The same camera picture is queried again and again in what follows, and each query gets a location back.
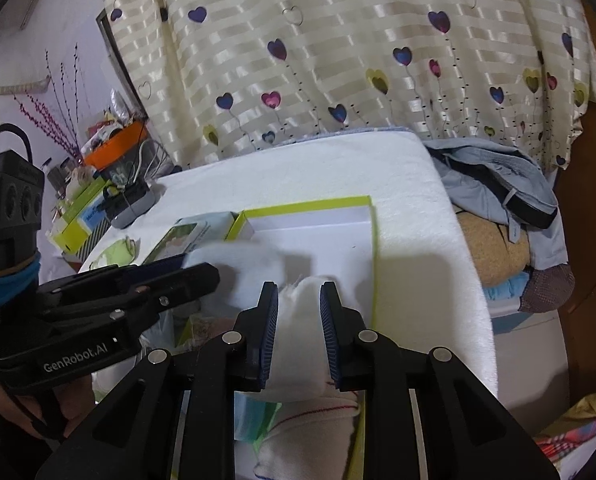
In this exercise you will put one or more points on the green-edged white box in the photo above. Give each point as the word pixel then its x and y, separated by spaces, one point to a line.
pixel 318 240

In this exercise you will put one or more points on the dark frame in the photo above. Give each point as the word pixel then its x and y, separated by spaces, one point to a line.
pixel 123 70

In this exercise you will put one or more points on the wet wipes packet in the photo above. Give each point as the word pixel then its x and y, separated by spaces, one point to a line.
pixel 188 235

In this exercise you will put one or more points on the lime green box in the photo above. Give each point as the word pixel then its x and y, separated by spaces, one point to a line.
pixel 75 230

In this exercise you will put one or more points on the grey black headset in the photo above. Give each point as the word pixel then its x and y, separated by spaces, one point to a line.
pixel 133 207

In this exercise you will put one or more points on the wooden cabinet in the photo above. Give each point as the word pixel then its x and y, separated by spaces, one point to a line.
pixel 593 210

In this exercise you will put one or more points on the orange box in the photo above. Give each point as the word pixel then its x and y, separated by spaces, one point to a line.
pixel 115 147

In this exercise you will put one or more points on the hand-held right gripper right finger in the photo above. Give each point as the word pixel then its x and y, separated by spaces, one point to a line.
pixel 329 340

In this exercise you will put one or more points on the heart print curtain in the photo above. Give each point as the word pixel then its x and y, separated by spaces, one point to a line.
pixel 328 60

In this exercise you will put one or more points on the folded light blue cloth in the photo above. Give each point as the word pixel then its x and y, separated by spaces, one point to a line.
pixel 503 290

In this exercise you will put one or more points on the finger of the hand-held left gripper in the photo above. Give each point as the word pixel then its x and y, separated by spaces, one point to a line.
pixel 178 280
pixel 163 262

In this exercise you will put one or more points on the white blanket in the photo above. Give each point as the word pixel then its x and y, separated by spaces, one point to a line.
pixel 418 220

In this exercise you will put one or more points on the purple dried branches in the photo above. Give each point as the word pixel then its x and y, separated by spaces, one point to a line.
pixel 53 120

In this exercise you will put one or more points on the person's left hand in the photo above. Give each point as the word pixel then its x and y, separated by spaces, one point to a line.
pixel 73 405

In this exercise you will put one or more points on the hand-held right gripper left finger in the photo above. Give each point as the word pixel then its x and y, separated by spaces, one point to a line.
pixel 270 340

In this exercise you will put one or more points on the brown checked cloth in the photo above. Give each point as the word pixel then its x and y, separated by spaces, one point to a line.
pixel 548 290

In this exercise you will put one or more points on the white sock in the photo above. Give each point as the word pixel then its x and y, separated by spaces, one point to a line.
pixel 298 320

